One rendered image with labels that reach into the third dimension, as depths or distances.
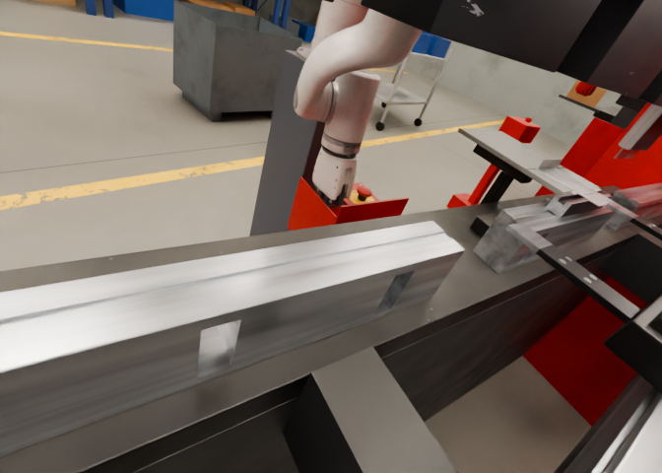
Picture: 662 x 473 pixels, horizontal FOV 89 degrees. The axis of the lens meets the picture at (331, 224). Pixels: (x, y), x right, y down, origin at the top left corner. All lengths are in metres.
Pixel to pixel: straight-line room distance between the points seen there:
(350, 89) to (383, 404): 0.52
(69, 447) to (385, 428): 0.25
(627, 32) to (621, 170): 1.34
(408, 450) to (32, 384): 0.28
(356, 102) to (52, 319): 0.55
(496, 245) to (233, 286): 0.46
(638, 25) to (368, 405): 0.39
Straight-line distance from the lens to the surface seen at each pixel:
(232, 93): 2.95
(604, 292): 0.47
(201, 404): 0.34
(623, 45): 0.39
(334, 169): 0.71
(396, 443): 0.36
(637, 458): 0.36
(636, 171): 1.68
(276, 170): 1.08
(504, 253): 0.62
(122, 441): 0.33
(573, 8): 0.29
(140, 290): 0.28
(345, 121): 0.68
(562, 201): 0.73
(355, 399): 0.36
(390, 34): 0.57
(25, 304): 0.29
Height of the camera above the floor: 1.18
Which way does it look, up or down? 35 degrees down
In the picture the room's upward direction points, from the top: 20 degrees clockwise
